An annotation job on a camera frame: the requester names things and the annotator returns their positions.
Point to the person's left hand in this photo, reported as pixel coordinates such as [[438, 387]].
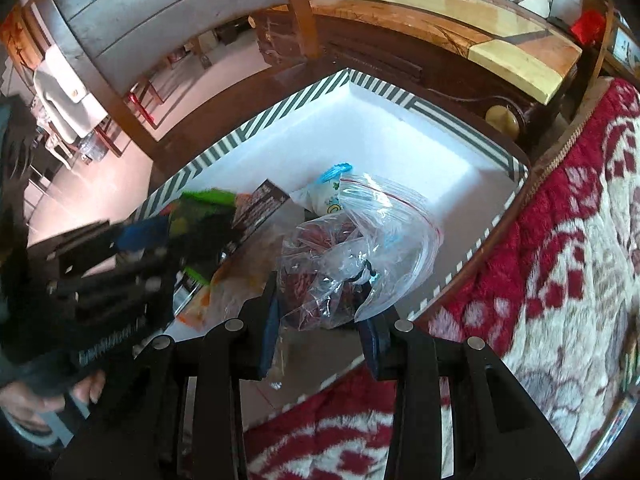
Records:
[[30, 405]]

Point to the clear zip bag of red snacks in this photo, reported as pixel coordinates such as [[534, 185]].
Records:
[[380, 220]]

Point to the black box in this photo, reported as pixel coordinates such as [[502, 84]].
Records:
[[232, 34]]

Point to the glossy wooden table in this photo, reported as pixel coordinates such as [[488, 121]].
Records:
[[425, 5]]

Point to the clear water bottles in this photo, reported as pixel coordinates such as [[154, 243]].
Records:
[[94, 149]]

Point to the white jacket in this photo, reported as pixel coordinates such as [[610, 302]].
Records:
[[65, 95]]

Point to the white packet with blue top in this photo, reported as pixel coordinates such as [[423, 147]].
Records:
[[320, 195]]

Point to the yellow round gourd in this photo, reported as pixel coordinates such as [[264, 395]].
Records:
[[502, 120]]

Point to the wooden chair with grey backrest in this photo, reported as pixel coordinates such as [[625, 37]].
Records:
[[150, 10]]

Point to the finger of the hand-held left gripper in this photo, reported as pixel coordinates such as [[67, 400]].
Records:
[[125, 285], [145, 232]]

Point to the orange-edged cracker pack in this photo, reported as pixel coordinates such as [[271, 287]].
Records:
[[225, 290]]

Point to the dark brown snack packet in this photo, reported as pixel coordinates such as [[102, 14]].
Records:
[[260, 205]]

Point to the red and white floral blanket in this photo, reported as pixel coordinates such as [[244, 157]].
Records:
[[550, 260]]

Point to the bright green snack packet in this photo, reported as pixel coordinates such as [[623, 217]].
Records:
[[205, 230]]

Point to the red gift bag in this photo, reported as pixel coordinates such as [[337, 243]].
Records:
[[587, 27]]

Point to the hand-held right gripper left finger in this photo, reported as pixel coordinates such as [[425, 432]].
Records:
[[267, 340]]

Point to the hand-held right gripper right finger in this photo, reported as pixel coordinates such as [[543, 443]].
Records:
[[372, 345]]

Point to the pale grey band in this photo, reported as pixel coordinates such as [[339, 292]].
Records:
[[50, 435]]

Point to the red stool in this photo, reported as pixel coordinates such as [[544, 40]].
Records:
[[147, 105]]

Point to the white box with striped rim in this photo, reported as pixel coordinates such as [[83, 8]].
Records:
[[400, 130]]

